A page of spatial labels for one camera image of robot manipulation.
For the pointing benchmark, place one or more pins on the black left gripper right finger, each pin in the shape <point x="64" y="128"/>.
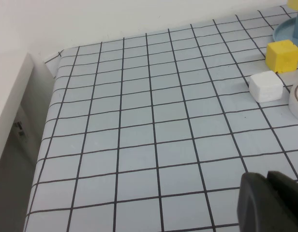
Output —
<point x="291" y="207"/>

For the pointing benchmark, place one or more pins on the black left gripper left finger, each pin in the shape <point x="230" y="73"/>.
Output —
<point x="257" y="205"/>

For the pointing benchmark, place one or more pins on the blue cup stand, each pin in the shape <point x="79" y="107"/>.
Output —
<point x="285" y="30"/>

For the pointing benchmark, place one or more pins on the white furniture panel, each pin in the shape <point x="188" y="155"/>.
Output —
<point x="8" y="91"/>

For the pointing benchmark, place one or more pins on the yellow foam cube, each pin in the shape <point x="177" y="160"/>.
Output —
<point x="282" y="56"/>

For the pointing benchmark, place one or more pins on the white tape roll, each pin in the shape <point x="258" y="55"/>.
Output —
<point x="295" y="104"/>

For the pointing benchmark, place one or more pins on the grid-patterned light blue tablecloth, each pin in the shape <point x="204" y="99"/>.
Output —
<point x="139" y="125"/>

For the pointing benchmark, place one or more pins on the white foam cube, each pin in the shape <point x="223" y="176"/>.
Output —
<point x="266" y="87"/>

